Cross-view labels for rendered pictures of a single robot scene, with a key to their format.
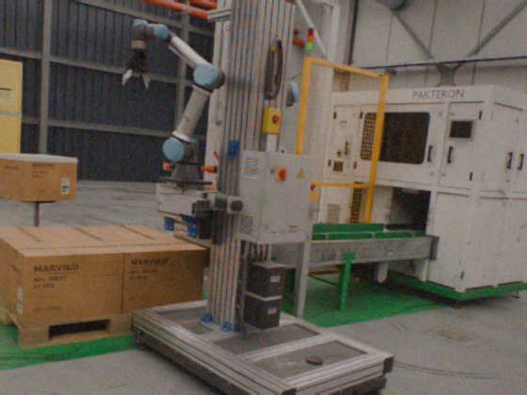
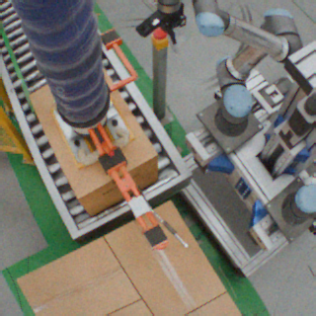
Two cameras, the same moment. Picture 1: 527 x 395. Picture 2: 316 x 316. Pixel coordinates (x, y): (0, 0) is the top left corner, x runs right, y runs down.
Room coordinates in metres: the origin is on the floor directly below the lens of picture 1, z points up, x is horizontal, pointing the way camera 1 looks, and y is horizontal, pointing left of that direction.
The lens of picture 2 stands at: (3.63, 0.75, 2.77)
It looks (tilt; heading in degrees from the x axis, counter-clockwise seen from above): 71 degrees down; 276
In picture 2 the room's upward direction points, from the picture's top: 1 degrees clockwise
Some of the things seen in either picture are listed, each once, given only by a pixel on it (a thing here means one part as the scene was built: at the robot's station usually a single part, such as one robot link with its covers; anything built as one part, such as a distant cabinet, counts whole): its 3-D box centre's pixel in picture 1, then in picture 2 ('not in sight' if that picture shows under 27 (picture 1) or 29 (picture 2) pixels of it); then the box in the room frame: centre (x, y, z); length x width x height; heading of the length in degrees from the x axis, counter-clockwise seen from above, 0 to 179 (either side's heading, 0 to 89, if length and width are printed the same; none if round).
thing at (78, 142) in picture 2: not in sight; (71, 131); (4.09, 0.07, 0.97); 0.34 x 0.10 x 0.05; 126
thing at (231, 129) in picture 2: not in sight; (232, 116); (3.40, -0.03, 1.09); 0.15 x 0.15 x 0.10
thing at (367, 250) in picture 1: (343, 251); (91, 30); (4.25, -0.84, 0.50); 2.31 x 0.05 x 0.19; 127
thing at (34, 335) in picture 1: (92, 303); not in sight; (3.66, 1.00, 0.07); 1.20 x 1.00 x 0.14; 127
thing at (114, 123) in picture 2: not in sight; (108, 111); (3.94, -0.04, 0.97); 0.34 x 0.10 x 0.05; 126
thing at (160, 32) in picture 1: (157, 32); not in sight; (3.02, 0.54, 1.82); 0.11 x 0.11 x 0.08; 72
